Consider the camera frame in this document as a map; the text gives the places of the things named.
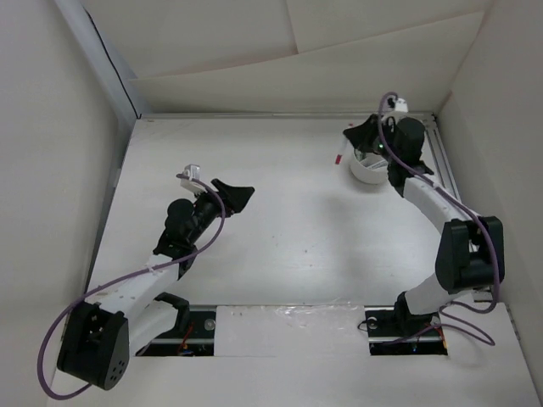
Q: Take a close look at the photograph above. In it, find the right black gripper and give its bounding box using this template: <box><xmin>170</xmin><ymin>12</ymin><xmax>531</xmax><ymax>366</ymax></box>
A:
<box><xmin>342</xmin><ymin>114</ymin><xmax>400</xmax><ymax>164</ymax></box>

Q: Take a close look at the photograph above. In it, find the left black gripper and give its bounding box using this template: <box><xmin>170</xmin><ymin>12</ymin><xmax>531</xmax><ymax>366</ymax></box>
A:
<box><xmin>187</xmin><ymin>180</ymin><xmax>253</xmax><ymax>244</ymax></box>

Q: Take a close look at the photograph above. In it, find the blue capped white marker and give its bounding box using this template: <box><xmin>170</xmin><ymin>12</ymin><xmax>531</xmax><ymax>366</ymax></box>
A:
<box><xmin>367</xmin><ymin>160</ymin><xmax>387</xmax><ymax>170</ymax></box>

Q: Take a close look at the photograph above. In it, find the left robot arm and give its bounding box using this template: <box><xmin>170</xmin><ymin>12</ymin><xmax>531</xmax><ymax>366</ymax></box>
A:
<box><xmin>57</xmin><ymin>175</ymin><xmax>255</xmax><ymax>390</ymax></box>

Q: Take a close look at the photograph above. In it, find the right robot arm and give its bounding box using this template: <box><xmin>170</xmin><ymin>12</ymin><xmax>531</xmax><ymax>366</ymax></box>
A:
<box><xmin>343</xmin><ymin>114</ymin><xmax>505</xmax><ymax>342</ymax></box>

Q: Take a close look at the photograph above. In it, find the white round divided container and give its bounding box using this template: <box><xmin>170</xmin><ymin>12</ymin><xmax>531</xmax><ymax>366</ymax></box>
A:
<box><xmin>349</xmin><ymin>151</ymin><xmax>388</xmax><ymax>185</ymax></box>

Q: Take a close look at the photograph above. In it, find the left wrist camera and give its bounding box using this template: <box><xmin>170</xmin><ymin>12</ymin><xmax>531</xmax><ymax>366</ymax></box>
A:
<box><xmin>176</xmin><ymin>164</ymin><xmax>202</xmax><ymax>194</ymax></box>

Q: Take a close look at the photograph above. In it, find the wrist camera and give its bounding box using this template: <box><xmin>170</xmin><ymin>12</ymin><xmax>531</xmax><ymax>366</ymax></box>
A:
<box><xmin>383</xmin><ymin>97</ymin><xmax>409</xmax><ymax>114</ymax></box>
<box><xmin>176</xmin><ymin>164</ymin><xmax>202</xmax><ymax>194</ymax></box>

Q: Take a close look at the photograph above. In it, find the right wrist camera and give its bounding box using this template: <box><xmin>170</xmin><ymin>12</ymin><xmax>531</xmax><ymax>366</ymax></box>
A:
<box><xmin>383</xmin><ymin>97</ymin><xmax>409</xmax><ymax>114</ymax></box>

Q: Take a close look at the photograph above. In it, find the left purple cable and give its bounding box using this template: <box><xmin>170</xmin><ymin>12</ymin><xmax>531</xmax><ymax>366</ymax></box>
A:
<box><xmin>36</xmin><ymin>171</ymin><xmax>226</xmax><ymax>399</ymax></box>

